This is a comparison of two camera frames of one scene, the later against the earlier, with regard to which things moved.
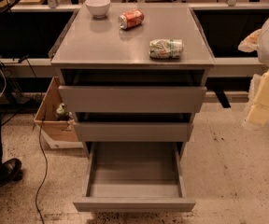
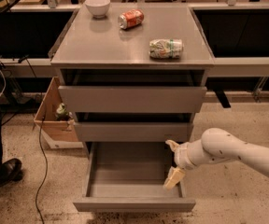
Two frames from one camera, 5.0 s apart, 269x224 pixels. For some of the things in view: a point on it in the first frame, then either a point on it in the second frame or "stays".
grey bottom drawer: [134, 176] stays
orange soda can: [131, 19] stays
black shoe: [8, 171] stays
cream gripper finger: [250, 43] → [174, 145]
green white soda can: [163, 49] stays
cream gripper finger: [268, 97] → [174, 177]
